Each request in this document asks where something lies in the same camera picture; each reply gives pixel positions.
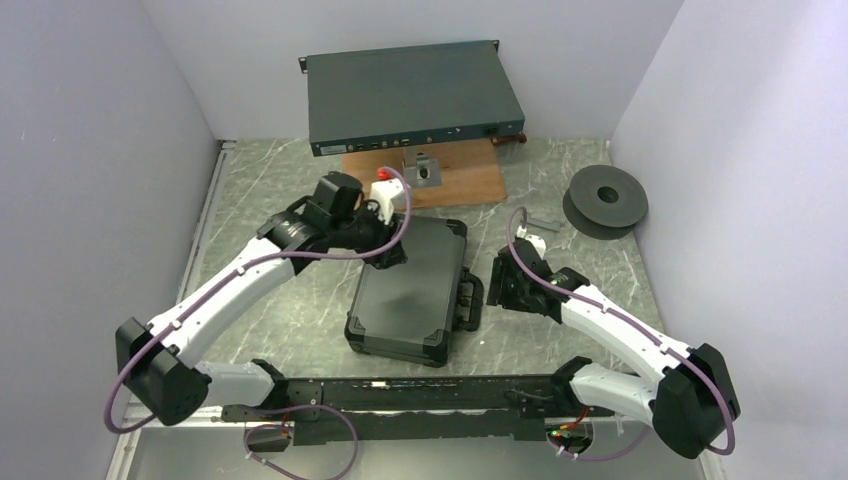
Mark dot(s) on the grey rack network switch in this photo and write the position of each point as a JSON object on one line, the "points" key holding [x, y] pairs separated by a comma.
{"points": [[408, 96]]}

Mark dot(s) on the black poker set case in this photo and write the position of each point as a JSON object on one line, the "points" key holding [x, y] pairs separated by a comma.
{"points": [[409, 312]]}

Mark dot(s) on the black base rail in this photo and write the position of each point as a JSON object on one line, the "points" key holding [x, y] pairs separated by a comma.
{"points": [[323, 410]]}

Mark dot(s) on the wooden board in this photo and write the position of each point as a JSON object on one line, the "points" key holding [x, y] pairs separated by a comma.
{"points": [[468, 172]]}

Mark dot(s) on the small grey metal plate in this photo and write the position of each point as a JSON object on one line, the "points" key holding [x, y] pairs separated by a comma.
{"points": [[554, 226]]}

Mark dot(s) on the silver metal stand bracket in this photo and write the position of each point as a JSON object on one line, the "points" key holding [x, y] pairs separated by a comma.
{"points": [[421, 170]]}

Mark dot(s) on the black cable spool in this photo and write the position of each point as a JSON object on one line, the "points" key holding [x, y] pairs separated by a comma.
{"points": [[604, 202]]}

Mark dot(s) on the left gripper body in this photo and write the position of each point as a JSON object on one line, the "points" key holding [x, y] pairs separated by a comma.
{"points": [[367, 231]]}

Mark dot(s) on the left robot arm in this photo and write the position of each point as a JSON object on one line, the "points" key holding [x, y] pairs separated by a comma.
{"points": [[161, 361]]}

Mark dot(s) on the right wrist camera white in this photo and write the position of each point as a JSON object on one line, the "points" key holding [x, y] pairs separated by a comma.
{"points": [[536, 241]]}

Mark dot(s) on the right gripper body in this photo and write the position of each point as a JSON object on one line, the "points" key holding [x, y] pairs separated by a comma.
{"points": [[506, 291]]}

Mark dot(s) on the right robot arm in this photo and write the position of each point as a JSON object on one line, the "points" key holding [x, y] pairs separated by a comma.
{"points": [[684, 393]]}

